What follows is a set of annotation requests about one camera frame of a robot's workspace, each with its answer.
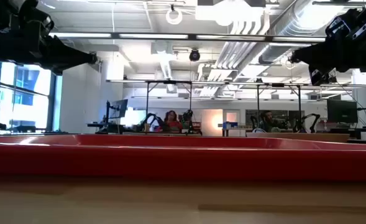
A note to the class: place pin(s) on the silver ventilation duct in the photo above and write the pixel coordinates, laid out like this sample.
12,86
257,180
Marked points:
288,25

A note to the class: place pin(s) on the person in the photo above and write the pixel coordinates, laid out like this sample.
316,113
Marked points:
171,124
268,119

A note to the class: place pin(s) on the large black monitor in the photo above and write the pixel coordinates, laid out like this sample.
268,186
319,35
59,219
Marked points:
341,111

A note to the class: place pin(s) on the black rail with light strips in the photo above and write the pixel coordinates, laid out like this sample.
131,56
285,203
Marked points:
192,37

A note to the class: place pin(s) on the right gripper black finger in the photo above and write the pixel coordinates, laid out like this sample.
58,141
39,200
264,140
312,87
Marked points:
308,61
310,52

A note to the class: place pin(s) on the blue box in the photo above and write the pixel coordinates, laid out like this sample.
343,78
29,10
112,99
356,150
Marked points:
230,125

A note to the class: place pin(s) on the black background station frame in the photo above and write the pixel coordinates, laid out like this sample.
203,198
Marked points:
258,105
147,102

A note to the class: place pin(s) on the long ceiling light strip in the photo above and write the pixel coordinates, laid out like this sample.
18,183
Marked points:
133,81

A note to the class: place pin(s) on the dark background desk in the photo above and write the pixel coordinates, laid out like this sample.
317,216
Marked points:
108,126
356,132

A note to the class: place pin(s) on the window with black frame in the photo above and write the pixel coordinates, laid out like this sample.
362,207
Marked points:
30,93

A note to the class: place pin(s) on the black monitor on stand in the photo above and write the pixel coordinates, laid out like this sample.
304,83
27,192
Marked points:
120,109

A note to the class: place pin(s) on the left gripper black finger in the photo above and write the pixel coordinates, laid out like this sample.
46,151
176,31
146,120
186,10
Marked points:
74,61
72,53

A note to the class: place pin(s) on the red plastic tray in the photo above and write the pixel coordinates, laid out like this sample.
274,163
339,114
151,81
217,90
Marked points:
182,161

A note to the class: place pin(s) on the black background robot arm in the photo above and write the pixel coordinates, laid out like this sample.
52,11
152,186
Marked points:
154,115
315,115
188,115

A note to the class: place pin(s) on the black round ceiling camera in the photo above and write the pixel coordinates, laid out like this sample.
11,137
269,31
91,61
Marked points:
95,58
194,55

